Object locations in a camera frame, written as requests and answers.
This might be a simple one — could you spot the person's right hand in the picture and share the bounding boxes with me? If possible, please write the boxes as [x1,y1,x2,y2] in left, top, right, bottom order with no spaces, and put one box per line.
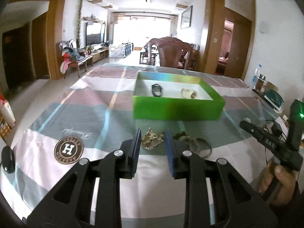
[259,159,298,207]

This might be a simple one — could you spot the black round device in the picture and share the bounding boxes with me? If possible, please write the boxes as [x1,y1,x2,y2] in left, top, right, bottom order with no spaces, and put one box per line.
[1,146,16,174]

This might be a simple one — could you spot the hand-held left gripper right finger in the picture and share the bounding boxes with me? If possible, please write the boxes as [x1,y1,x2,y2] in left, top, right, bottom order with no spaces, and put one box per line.
[164,129,278,228]

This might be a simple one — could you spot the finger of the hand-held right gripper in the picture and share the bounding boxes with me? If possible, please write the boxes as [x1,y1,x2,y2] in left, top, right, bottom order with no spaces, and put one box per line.
[239,119,264,141]

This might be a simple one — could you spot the green cardboard box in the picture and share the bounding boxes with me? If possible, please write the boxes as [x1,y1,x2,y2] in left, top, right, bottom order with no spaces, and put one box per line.
[132,71,226,121]

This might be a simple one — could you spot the gold jewelry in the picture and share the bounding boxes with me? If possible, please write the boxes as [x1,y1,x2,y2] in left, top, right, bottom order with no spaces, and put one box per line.
[141,128,164,150]

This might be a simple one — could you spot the framed wall picture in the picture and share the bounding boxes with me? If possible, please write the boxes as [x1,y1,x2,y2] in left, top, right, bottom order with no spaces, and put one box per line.
[180,5,193,29]

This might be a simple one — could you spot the bags on floor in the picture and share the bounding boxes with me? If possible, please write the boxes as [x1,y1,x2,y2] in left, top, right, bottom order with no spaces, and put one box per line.
[0,95,16,140]

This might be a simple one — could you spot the glass jar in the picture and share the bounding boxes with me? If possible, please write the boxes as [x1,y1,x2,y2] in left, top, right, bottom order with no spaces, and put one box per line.
[256,74,266,93]

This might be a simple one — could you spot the silver ring bracelet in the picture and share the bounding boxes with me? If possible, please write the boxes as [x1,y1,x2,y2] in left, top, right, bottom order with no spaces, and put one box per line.
[183,136,212,158]

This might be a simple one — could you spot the black bracelet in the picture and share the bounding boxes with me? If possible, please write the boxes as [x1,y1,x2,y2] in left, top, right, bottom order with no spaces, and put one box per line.
[151,84,163,97]

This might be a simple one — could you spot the flat screen television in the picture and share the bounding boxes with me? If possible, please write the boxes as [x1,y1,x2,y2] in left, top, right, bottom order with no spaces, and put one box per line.
[86,22,106,46]

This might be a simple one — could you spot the wooden television cabinet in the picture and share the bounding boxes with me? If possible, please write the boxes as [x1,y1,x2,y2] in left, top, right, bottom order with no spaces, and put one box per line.
[82,47,110,64]

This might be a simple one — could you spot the pile of clothes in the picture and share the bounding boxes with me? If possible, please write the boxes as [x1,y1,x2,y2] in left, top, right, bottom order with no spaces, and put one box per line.
[59,41,83,74]

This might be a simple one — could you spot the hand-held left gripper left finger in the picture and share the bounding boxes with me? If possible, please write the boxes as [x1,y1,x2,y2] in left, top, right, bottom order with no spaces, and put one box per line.
[25,128,143,228]

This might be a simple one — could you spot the clear water bottle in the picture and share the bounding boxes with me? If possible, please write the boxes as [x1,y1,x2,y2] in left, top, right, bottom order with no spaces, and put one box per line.
[254,65,263,89]

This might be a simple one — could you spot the white playpen fence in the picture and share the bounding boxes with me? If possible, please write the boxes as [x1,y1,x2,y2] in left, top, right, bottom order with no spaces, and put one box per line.
[109,43,133,58]

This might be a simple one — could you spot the wooden armchair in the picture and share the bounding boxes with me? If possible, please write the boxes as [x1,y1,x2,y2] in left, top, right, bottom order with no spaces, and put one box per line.
[56,39,93,79]

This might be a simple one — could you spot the black charger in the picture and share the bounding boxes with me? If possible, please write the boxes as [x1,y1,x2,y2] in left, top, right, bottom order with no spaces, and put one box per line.
[271,121,283,136]

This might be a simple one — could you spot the green vine garland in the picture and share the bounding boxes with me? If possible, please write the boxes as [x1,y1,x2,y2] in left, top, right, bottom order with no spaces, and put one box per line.
[76,0,83,41]

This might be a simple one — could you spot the carved wooden chair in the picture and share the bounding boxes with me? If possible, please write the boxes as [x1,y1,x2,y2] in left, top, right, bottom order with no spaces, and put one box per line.
[148,37,201,70]

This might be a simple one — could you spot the pale bead bracelet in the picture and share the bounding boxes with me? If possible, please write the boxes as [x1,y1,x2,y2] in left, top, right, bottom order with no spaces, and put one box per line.
[180,88,197,99]

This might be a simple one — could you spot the teal box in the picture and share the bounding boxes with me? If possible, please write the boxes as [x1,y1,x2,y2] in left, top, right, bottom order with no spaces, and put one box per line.
[264,89,284,111]

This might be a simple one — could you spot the person's right forearm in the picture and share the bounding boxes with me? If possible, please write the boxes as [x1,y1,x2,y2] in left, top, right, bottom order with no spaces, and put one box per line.
[271,180,304,228]

